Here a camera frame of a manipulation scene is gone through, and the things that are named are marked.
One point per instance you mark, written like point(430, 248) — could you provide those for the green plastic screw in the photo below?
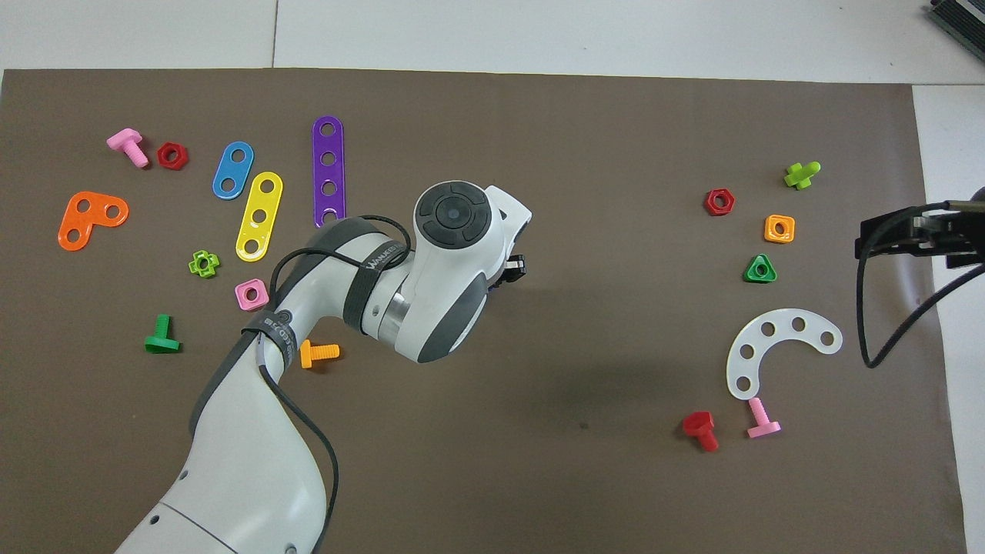
point(162, 338)

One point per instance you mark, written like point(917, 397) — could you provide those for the brown paper mat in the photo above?
point(577, 138)

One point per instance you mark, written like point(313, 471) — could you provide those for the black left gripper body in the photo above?
point(515, 268)

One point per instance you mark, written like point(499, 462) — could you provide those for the purple four-hole plate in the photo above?
point(329, 173)

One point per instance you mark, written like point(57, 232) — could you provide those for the orange plastic screw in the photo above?
point(319, 353)

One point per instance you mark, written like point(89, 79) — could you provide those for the lime flower nut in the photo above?
point(194, 267)

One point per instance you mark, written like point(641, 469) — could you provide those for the orange heart plate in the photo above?
point(85, 219)

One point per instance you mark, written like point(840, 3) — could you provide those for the dark grey ribbed device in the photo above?
point(966, 15)

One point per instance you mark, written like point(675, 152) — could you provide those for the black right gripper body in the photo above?
point(950, 235)

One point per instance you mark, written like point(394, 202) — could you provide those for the red hexagon nut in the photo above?
point(163, 158)
point(709, 205)

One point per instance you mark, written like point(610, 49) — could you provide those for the white curved perforated plate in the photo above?
point(783, 323)

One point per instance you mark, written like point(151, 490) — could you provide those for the yellow three-hole plate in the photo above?
point(263, 201)

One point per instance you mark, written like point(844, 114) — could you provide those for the lime cross-head screw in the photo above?
point(800, 175)

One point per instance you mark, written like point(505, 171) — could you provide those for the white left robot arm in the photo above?
point(254, 462)

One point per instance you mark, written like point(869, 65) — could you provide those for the pink plastic screw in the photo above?
point(762, 421)
point(127, 146)

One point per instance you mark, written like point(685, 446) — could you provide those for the blue two-hole plate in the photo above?
point(234, 170)

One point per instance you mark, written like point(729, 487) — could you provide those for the orange square nut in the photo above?
point(769, 231)

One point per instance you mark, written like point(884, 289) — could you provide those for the pink square nut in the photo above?
point(242, 300)

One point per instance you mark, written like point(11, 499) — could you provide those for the red plastic screw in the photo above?
point(700, 428)

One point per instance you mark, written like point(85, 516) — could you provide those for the green triangle nut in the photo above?
point(750, 275)

